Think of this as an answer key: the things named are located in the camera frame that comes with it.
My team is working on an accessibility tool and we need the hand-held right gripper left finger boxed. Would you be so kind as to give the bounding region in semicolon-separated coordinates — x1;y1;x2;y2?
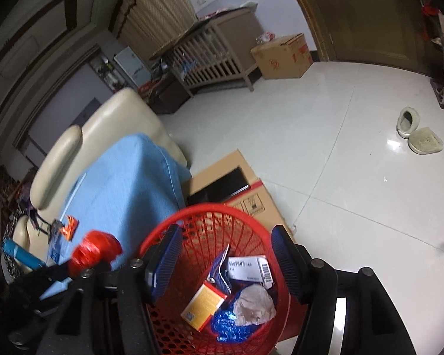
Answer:
41;225;184;355

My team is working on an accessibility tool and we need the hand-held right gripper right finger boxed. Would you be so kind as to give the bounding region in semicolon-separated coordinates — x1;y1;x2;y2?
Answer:
271;225;417;355

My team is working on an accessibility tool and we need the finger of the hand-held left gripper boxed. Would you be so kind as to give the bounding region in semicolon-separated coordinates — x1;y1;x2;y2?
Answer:
46;260;113;282

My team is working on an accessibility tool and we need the white box with barcode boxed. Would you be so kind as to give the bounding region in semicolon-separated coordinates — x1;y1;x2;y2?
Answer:
226;255;274;290

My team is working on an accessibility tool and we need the red plastic bag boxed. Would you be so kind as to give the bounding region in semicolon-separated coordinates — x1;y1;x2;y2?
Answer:
70;230;123;276

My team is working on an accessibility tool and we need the white paper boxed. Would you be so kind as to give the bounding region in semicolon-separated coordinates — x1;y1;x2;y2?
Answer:
232;285;277;327

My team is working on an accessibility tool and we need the blue and white carton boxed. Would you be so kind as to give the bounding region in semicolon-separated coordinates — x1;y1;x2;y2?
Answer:
206;245;231;293

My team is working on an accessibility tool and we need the red plastic basket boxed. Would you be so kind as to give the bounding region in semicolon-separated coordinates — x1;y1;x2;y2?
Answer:
139;203;300;355

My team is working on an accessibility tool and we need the yellow box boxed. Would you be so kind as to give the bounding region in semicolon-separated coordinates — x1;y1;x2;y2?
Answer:
180;282;228;331

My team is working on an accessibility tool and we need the blue foil packet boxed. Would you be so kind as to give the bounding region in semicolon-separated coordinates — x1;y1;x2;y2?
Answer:
211;288;260;343

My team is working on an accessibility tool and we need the blue thermos bottle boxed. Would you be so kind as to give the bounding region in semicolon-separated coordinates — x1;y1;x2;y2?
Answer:
3;240;47;269

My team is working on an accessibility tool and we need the clear packet with orange print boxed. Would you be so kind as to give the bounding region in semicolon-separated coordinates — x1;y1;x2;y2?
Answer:
47;215;80;263

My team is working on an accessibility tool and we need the flat cardboard box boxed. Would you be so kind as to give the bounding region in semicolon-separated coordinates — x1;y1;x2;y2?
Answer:
181;149;297;238

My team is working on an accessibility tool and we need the blue tablecloth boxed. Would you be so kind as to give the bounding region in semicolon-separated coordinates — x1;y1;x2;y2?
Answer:
41;133;193;300

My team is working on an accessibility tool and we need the black flat panel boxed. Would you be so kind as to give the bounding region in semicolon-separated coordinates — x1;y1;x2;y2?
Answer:
189;167;249;206

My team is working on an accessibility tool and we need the cream leather sofa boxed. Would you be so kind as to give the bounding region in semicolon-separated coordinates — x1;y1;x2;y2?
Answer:
13;88;189;256

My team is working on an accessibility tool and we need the dark low cabinet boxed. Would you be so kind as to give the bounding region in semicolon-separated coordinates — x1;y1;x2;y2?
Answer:
148;74;191;115

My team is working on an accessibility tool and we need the red printed box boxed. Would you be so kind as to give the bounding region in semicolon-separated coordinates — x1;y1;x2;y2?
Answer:
139;78;164;99

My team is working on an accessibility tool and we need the beige slipper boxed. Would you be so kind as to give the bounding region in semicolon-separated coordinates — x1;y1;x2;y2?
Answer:
397;107;425;139
408;127;444;155

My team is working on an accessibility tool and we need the white appliance box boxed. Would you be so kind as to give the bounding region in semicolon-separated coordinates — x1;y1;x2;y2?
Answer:
113;46;152;87

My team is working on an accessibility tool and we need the wooden crib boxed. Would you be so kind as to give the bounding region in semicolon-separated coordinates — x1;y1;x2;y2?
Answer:
150;7;265;99

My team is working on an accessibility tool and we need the cardboard box with red print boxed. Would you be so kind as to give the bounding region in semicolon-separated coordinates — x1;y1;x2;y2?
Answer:
251;33;313;80

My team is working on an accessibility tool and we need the dark panelled door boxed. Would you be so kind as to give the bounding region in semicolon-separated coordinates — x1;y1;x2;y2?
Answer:
0;0;110;149

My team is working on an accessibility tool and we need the brown curtain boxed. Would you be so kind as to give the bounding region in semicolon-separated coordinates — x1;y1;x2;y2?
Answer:
109;0;198;50

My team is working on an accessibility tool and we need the golden wooden door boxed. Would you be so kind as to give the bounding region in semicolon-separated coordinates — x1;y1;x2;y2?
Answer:
281;0;444;78

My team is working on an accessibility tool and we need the wall shelf with bottles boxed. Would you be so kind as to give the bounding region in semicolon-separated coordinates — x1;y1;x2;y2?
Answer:
91;54;124;91

